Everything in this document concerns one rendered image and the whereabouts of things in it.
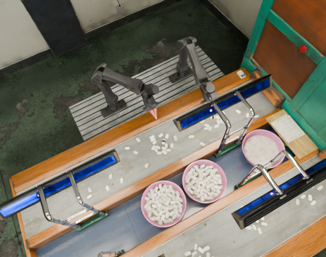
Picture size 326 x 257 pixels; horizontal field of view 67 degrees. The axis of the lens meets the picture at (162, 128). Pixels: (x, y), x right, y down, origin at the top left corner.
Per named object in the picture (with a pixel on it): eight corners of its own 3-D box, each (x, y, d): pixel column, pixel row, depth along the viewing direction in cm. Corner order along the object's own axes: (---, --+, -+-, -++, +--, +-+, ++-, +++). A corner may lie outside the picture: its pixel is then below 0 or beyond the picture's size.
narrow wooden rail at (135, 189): (34, 240, 149) (24, 239, 139) (275, 114, 180) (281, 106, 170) (36, 250, 147) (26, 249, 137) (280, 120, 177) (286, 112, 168)
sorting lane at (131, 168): (17, 194, 156) (15, 194, 154) (252, 80, 187) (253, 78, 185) (28, 240, 143) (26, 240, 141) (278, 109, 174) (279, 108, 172)
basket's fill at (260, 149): (235, 147, 167) (237, 143, 162) (262, 132, 171) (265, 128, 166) (256, 175, 158) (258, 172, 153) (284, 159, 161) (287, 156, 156)
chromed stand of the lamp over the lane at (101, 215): (69, 203, 156) (32, 186, 116) (98, 188, 160) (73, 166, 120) (79, 232, 148) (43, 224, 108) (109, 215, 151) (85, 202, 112)
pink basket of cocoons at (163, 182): (135, 196, 156) (133, 193, 148) (172, 177, 161) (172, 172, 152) (154, 237, 145) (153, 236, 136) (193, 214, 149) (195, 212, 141)
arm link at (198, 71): (210, 77, 157) (193, 31, 154) (197, 82, 156) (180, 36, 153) (203, 80, 169) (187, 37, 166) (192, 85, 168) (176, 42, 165)
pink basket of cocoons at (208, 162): (173, 186, 158) (173, 182, 149) (199, 156, 166) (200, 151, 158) (207, 214, 149) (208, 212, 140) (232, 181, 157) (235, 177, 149)
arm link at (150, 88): (160, 85, 153) (147, 74, 146) (156, 97, 149) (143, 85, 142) (148, 90, 161) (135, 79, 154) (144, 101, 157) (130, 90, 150)
